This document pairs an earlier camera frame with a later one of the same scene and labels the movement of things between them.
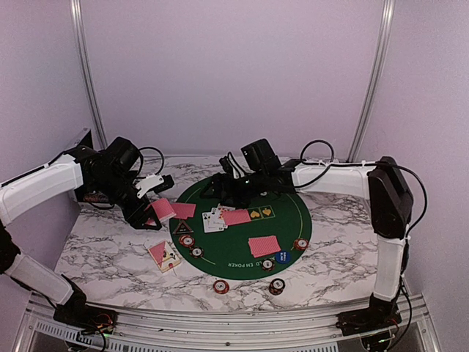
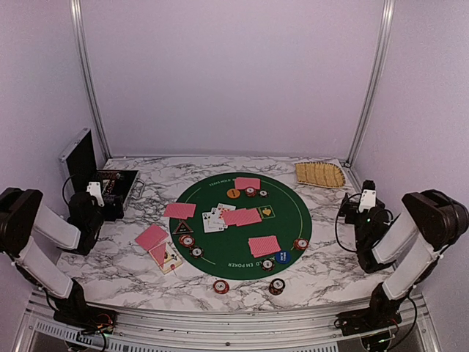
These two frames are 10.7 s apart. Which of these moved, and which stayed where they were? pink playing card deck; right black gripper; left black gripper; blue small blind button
Moved: pink playing card deck; left black gripper; right black gripper
Stayed: blue small blind button
